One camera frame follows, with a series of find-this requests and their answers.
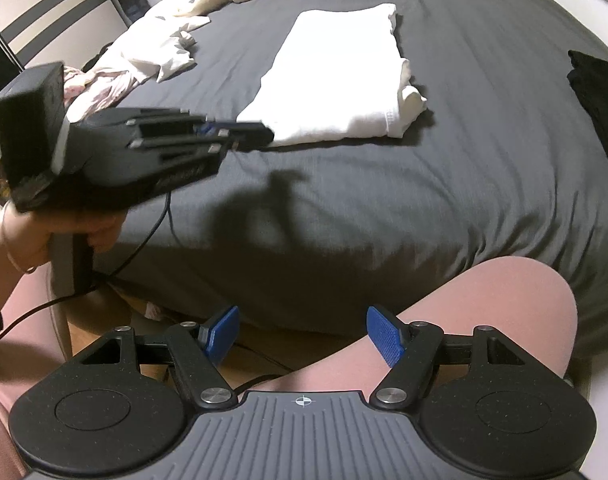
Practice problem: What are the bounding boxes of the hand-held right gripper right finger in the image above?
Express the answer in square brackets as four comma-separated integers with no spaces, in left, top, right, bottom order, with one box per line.
[366,305,527,406]

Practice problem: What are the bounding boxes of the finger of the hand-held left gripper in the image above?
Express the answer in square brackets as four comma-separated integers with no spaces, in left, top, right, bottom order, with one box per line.
[130,137,245,157]
[134,109,275,143]

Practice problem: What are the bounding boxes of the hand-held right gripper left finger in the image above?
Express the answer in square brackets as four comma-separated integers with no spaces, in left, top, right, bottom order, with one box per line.
[80,306,241,408]

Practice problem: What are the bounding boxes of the white t-shirt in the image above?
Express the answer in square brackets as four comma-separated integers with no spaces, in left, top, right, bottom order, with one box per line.
[236,3,429,148]

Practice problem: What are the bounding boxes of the person's left hand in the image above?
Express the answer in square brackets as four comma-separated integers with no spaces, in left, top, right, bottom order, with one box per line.
[8,210,124,271]

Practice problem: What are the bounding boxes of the pink cloth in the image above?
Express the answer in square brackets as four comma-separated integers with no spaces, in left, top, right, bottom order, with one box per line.
[61,66,139,123]

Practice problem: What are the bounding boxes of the white crumpled cloth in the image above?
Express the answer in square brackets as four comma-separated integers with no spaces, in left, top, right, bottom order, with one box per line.
[91,12,212,86]

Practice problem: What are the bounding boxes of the person's right leg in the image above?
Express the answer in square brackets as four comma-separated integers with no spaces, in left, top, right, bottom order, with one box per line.
[236,256,577,406]

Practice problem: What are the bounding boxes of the person's leg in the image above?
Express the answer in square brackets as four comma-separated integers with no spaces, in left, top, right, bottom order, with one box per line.
[236,256,577,406]
[0,260,119,461]

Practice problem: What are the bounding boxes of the bed with grey sheet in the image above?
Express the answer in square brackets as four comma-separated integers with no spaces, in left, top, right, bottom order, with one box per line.
[66,0,608,351]

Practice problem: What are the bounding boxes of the white striped wardrobe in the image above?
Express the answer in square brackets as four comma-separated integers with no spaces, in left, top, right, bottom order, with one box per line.
[0,0,129,68]

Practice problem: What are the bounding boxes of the person's left leg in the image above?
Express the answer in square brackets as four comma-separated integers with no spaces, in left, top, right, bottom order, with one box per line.
[0,260,119,461]

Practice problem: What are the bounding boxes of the black folded garment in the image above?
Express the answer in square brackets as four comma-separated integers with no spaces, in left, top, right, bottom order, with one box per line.
[566,50,608,186]

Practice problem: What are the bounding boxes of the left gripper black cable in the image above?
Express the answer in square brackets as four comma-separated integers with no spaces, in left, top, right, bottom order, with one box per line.
[0,187,177,351]

